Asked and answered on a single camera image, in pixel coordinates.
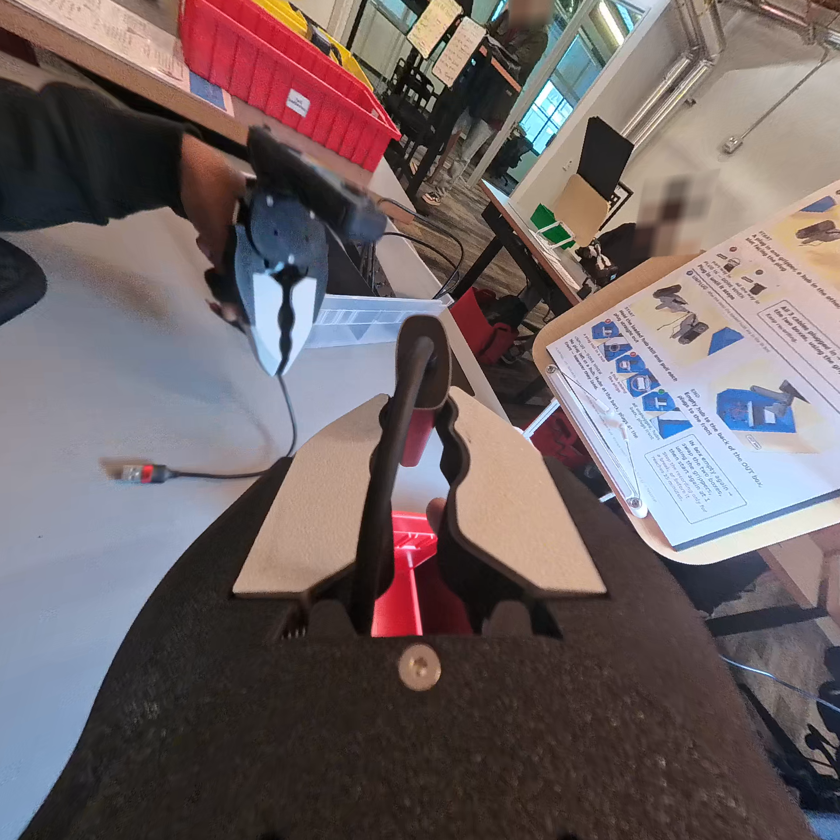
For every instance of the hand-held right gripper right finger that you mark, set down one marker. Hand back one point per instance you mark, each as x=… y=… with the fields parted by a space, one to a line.
x=518 y=518

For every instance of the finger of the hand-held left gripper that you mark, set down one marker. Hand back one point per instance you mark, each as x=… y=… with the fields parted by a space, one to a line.
x=268 y=315
x=305 y=302

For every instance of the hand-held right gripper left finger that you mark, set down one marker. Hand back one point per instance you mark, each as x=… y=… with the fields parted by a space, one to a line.
x=315 y=518

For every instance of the clear plastic bin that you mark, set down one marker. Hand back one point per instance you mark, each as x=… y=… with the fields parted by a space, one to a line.
x=367 y=321

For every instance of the red plastic bin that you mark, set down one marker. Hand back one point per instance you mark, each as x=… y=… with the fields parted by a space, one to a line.
x=295 y=79
x=420 y=590

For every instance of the grey USB hub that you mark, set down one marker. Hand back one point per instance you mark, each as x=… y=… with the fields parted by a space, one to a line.
x=439 y=374

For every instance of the person's left forearm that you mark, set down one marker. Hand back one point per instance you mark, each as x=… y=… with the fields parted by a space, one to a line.
x=85 y=157

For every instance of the person's left hand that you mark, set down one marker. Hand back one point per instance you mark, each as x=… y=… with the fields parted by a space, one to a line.
x=210 y=197

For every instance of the person's right hand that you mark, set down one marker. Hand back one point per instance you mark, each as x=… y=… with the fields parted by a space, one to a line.
x=437 y=515

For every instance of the clear page holder bar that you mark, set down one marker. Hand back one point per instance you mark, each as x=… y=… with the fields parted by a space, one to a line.
x=596 y=438

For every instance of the red bag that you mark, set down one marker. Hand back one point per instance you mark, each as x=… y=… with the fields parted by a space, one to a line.
x=479 y=328

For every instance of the yellow bin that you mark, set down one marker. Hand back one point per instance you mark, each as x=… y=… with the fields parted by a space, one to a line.
x=341 y=59

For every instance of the instruction sheet on stand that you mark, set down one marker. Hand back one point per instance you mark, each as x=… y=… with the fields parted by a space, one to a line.
x=610 y=295

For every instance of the black textured rounded object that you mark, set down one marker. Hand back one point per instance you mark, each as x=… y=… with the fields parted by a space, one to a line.
x=19 y=282

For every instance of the brown upright board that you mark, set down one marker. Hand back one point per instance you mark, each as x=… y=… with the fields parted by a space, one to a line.
x=459 y=52
x=433 y=26

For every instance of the green box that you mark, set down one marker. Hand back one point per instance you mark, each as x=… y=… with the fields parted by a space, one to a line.
x=544 y=220

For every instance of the printed instruction sheet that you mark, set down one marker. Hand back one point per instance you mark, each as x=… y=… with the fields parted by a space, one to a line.
x=722 y=367

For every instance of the printed paper sheet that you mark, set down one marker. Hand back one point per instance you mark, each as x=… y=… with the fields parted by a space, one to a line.
x=118 y=33

